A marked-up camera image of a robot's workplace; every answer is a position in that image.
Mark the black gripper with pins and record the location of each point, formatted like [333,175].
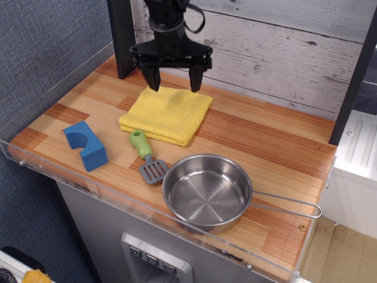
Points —
[172,50]

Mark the yellow cloth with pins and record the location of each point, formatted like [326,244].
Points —
[168,115]

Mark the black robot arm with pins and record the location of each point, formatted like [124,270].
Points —
[168,16]

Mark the blue arch wooden block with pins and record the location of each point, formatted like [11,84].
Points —
[93,154]

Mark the stainless steel pan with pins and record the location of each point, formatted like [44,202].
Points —
[208,192]

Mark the silver dispenser button panel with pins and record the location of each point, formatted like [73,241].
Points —
[149,263]

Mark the white ridged side unit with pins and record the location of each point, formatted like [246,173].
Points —
[349,196]

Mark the black yellow object corner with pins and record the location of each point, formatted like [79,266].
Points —
[34,276]

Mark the black left vertical post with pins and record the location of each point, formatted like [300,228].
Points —
[122,30]

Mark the black vertical post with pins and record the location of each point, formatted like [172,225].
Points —
[355,83]
[122,30]

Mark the green handled grey spatula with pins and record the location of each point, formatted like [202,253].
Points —
[153,170]

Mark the black right vertical post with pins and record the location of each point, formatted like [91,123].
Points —
[355,83]

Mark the clear acrylic guard rail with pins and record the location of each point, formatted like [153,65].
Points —
[49,86]

